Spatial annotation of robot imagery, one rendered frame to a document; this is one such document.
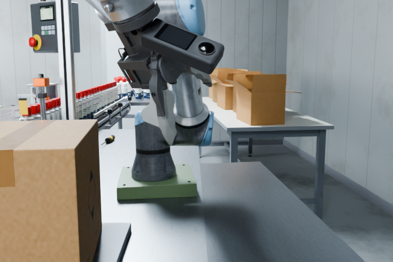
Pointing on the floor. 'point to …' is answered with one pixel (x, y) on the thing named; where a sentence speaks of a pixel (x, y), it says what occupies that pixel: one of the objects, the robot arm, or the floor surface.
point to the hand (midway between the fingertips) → (196, 114)
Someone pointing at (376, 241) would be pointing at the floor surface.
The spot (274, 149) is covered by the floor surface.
